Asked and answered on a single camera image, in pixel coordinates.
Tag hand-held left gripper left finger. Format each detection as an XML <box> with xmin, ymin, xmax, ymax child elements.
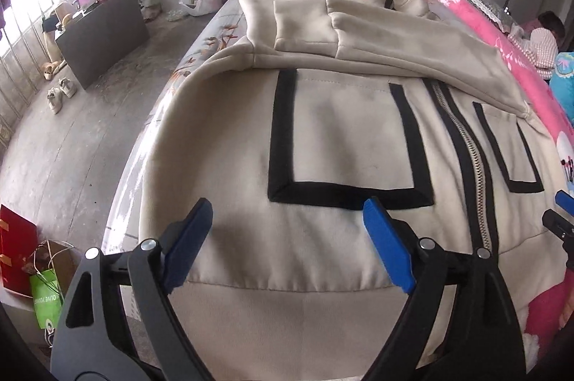
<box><xmin>50</xmin><ymin>197</ymin><xmax>213</xmax><ymax>381</ymax></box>

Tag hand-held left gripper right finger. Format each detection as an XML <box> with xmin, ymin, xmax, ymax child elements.
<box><xmin>361</xmin><ymin>197</ymin><xmax>525</xmax><ymax>381</ymax></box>

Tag beige zip jacket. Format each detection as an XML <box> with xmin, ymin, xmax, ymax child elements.
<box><xmin>138</xmin><ymin>0</ymin><xmax>574</xmax><ymax>381</ymax></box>

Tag dark hanging clothes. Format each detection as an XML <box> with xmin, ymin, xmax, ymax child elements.
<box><xmin>0</xmin><ymin>0</ymin><xmax>12</xmax><ymax>41</ymax></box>

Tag light blue garment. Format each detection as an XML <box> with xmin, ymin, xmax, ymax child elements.
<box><xmin>549</xmin><ymin>53</ymin><xmax>574</xmax><ymax>113</ymax></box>

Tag brown paper bag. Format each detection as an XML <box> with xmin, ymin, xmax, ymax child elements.
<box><xmin>33</xmin><ymin>240</ymin><xmax>77</xmax><ymax>296</ymax></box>

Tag pink floral blanket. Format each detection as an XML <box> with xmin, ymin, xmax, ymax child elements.
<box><xmin>419</xmin><ymin>0</ymin><xmax>574</xmax><ymax>368</ymax></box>

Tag green paper bag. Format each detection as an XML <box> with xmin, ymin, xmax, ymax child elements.
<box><xmin>29</xmin><ymin>269</ymin><xmax>61</xmax><ymax>330</ymax></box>

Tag red paper bag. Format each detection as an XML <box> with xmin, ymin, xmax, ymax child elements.
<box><xmin>0</xmin><ymin>204</ymin><xmax>39</xmax><ymax>296</ymax></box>

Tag grey lace pillow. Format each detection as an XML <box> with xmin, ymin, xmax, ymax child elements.
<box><xmin>453</xmin><ymin>0</ymin><xmax>516</xmax><ymax>33</ymax></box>

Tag bed with floral sheet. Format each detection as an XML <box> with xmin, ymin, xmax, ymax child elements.
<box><xmin>101</xmin><ymin>0</ymin><xmax>449</xmax><ymax>319</ymax></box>

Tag tan slippers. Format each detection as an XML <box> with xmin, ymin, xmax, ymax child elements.
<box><xmin>40</xmin><ymin>60</ymin><xmax>68</xmax><ymax>79</ymax></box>

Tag dark grey cabinet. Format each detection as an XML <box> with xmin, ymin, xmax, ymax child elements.
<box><xmin>55</xmin><ymin>0</ymin><xmax>150</xmax><ymax>90</ymax></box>

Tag metal window railing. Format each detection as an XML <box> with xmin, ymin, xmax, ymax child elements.
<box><xmin>0</xmin><ymin>0</ymin><xmax>59</xmax><ymax>135</ymax></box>

